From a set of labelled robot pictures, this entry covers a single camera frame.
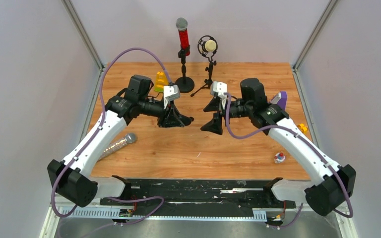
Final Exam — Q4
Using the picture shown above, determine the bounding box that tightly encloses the yellow toy vehicle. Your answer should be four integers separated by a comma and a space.
297, 123, 308, 134

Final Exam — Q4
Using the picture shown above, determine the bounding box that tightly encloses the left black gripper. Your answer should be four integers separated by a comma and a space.
139, 97, 185, 129

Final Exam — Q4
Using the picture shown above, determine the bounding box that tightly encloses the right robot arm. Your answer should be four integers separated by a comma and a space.
201, 78, 356, 218

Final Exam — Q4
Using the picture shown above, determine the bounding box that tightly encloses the purple phone stand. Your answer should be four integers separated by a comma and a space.
276, 91, 287, 110

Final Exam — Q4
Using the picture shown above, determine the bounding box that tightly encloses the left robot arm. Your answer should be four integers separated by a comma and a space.
47, 75, 193, 207

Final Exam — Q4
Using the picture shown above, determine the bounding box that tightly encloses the white cable duct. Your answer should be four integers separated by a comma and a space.
70, 206, 267, 222

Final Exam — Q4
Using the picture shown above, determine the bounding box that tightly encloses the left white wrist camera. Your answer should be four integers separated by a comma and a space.
163, 84, 180, 109

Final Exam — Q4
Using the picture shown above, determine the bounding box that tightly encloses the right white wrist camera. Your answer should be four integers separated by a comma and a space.
210, 81, 228, 109

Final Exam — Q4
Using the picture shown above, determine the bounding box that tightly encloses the black round-base mic stand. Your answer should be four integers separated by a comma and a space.
175, 46, 194, 93

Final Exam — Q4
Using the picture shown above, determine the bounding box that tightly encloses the red microphone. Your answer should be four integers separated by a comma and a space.
176, 17, 190, 56

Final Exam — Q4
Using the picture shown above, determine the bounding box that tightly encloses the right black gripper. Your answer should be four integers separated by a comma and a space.
200, 97, 252, 135

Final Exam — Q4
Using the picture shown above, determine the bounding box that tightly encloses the small red white toy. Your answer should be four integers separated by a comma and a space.
274, 152, 286, 164

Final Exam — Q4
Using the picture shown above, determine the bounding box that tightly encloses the white phone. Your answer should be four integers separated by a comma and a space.
270, 92, 282, 104

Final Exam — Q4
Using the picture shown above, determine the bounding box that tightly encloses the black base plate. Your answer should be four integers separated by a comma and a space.
92, 177, 310, 219

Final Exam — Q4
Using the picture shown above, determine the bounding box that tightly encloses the cream condenser microphone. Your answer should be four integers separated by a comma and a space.
197, 35, 218, 61

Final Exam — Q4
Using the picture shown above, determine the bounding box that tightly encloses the silver glitter microphone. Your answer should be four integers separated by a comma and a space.
98, 133, 137, 161

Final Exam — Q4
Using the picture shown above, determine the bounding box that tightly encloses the yellow green toy block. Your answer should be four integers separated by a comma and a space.
154, 71, 168, 93

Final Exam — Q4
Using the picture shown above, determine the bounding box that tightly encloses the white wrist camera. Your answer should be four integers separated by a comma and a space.
163, 84, 180, 109
210, 81, 228, 109

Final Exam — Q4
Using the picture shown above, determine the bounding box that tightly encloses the black tripod mic stand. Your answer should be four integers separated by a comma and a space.
190, 57, 217, 97

